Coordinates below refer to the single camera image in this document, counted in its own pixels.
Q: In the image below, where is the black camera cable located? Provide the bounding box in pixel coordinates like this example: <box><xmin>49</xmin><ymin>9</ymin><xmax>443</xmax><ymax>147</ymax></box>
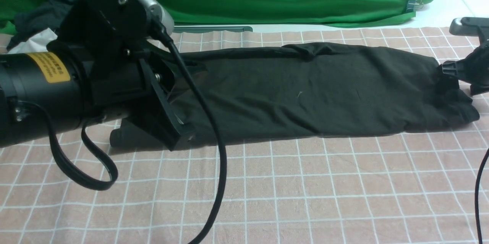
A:
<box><xmin>474</xmin><ymin>147</ymin><xmax>489</xmax><ymax>244</ymax></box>
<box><xmin>151</xmin><ymin>23</ymin><xmax>228</xmax><ymax>244</ymax></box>

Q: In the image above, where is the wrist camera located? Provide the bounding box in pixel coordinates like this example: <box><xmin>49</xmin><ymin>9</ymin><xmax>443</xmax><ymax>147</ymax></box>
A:
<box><xmin>83</xmin><ymin>0</ymin><xmax>175</xmax><ymax>39</ymax></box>
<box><xmin>449</xmin><ymin>17</ymin><xmax>489</xmax><ymax>44</ymax></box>

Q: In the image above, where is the gray long-sleeve top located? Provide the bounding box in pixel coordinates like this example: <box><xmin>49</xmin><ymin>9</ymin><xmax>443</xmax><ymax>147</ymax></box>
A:
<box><xmin>110</xmin><ymin>42</ymin><xmax>480</xmax><ymax>148</ymax></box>

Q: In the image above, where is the black right camera cable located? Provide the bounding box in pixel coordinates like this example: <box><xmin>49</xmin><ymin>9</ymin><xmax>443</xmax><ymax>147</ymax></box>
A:
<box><xmin>474</xmin><ymin>147</ymin><xmax>489</xmax><ymax>244</ymax></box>

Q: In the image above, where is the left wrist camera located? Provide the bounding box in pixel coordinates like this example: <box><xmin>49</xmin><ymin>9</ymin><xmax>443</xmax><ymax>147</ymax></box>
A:
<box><xmin>83</xmin><ymin>0</ymin><xmax>175</xmax><ymax>39</ymax></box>

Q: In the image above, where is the white crumpled garment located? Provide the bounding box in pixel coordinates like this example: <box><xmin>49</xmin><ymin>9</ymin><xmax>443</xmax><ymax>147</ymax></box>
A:
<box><xmin>7</xmin><ymin>28</ymin><xmax>58</xmax><ymax>54</ymax></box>

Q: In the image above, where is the blue binder clip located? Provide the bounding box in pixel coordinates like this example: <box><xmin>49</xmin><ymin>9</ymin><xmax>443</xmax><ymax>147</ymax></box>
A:
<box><xmin>405</xmin><ymin>0</ymin><xmax>424</xmax><ymax>14</ymax></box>

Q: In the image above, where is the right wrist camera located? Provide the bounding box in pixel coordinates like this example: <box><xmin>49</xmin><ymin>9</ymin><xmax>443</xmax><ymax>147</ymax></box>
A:
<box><xmin>449</xmin><ymin>17</ymin><xmax>489</xmax><ymax>44</ymax></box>

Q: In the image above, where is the gray metal rail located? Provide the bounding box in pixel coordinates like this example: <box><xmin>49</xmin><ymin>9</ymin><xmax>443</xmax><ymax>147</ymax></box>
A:
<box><xmin>173</xmin><ymin>26</ymin><xmax>253</xmax><ymax>34</ymax></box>

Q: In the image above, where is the pink checkered tablecloth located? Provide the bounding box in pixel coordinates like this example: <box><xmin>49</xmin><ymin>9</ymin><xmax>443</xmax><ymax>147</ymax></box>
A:
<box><xmin>0</xmin><ymin>26</ymin><xmax>489</xmax><ymax>244</ymax></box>

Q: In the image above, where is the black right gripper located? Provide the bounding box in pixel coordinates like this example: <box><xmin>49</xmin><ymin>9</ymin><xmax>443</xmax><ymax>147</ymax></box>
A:
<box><xmin>438</xmin><ymin>44</ymin><xmax>489</xmax><ymax>95</ymax></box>

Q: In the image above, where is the black left camera cable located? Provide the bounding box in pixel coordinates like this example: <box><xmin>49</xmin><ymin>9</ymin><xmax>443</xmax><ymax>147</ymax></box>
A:
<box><xmin>151</xmin><ymin>23</ymin><xmax>228</xmax><ymax>244</ymax></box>

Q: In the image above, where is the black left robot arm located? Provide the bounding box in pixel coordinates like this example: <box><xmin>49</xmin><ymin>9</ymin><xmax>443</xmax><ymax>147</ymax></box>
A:
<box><xmin>1</xmin><ymin>1</ymin><xmax>194</xmax><ymax>150</ymax></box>

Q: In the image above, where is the black crumpled garment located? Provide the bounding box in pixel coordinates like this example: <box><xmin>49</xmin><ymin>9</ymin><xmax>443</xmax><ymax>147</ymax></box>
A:
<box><xmin>6</xmin><ymin>0</ymin><xmax>77</xmax><ymax>51</ymax></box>

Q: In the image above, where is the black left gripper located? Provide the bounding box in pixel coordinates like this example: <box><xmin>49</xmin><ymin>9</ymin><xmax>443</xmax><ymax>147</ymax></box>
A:
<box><xmin>57</xmin><ymin>3</ymin><xmax>195</xmax><ymax>151</ymax></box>

